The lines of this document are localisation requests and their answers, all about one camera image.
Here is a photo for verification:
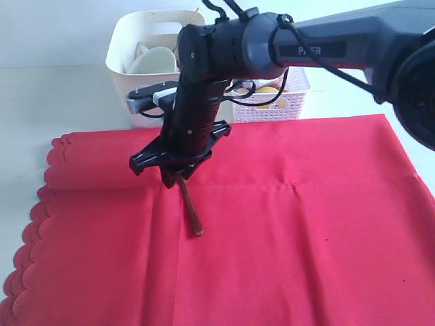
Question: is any red scalloped tablecloth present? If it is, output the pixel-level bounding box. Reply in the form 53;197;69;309
1;115;434;325

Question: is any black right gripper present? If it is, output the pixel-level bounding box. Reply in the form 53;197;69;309
129;79;234;189

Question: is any stainless steel table knife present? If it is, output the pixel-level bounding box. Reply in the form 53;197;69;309
135;41;149;59

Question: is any yellow lemon with sticker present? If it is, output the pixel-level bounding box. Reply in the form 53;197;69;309
256;86;278;109

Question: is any cream plastic bin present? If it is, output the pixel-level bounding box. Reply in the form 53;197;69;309
105;10;205;128

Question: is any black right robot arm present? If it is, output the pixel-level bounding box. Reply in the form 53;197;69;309
126;1;434;187

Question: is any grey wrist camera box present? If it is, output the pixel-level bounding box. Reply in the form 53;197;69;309
126;81;177;116

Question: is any white ceramic bowl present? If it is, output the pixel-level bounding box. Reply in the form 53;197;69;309
127;47;178;75

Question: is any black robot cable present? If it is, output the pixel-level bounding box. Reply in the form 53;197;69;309
202;0;378;106

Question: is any white perforated plastic basket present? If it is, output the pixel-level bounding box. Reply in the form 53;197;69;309
232;67;311;122

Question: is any wooden chopstick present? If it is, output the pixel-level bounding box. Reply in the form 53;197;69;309
172;7;200;53

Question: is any dark wooden spoon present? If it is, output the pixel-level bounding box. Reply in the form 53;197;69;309
176;175;204;236

